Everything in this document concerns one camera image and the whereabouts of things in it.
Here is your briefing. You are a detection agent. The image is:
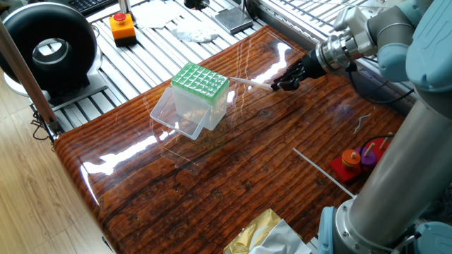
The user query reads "gold tissue pack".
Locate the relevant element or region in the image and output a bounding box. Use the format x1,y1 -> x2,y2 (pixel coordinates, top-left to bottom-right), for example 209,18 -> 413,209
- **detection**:
222,207 -> 312,254

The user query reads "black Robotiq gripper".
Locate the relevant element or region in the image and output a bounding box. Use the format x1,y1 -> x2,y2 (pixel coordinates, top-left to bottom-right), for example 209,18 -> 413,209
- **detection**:
270,48 -> 328,92

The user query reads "silver metal post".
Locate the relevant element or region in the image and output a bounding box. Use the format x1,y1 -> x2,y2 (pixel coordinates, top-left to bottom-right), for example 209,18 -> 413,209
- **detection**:
118,0 -> 134,22

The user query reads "thin black cord loop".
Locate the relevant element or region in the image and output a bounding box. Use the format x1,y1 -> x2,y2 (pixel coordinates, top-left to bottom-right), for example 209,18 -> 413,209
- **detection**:
30,109 -> 56,142

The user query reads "white crumpled tissue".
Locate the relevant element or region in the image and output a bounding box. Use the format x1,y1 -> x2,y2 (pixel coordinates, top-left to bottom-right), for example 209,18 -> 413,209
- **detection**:
172,19 -> 220,44

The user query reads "brown slanted pole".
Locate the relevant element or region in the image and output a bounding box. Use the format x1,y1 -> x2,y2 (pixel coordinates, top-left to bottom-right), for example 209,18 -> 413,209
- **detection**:
0,20 -> 61,135

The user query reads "small white curled strip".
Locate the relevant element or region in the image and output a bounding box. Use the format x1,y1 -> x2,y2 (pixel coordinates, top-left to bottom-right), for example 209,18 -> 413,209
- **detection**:
352,112 -> 371,134

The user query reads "silver platform scale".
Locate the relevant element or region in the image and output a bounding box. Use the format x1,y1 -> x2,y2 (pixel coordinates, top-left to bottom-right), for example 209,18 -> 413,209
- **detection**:
214,6 -> 254,35

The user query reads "black keyboard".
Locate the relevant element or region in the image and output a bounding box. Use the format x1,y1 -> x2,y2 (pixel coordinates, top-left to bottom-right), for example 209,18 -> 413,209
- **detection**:
66,0 -> 117,16

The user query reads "red peg toy base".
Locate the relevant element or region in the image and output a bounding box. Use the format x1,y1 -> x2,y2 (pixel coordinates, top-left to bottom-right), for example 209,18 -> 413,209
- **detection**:
330,136 -> 393,183

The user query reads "black ring-shaped device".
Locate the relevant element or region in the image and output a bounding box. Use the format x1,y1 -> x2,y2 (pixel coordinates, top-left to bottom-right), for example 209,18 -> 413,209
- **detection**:
0,1 -> 109,107

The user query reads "orange topped ring stack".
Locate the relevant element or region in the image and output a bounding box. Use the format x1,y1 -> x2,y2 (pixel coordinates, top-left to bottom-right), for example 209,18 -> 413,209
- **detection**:
340,148 -> 362,169

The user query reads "white paper sheet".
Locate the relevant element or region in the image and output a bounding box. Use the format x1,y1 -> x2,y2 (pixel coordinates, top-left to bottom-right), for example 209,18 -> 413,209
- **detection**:
132,0 -> 185,30

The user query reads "wood grain table mat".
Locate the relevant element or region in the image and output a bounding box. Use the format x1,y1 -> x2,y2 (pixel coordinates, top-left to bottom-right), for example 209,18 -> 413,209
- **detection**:
52,24 -> 407,254

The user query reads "clear pipette box green rack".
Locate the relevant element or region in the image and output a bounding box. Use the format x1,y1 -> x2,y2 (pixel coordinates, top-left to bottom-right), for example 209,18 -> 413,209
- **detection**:
149,61 -> 230,141

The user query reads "purple toy ring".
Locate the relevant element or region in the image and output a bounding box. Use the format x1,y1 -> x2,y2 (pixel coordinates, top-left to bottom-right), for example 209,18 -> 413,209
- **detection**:
355,146 -> 378,171

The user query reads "large clear pipette tip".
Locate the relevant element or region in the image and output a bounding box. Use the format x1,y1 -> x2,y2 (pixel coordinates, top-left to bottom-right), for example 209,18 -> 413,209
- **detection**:
229,76 -> 275,91

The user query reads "black round foot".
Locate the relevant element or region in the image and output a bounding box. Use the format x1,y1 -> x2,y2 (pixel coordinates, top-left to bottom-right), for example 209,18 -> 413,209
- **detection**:
183,0 -> 211,11

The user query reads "orange emergency stop button box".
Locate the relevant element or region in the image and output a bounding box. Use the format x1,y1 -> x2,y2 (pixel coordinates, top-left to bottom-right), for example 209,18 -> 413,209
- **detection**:
108,12 -> 138,48

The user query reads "thin white cable tie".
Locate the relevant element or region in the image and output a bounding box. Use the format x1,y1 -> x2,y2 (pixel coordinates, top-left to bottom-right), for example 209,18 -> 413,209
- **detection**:
292,147 -> 357,199

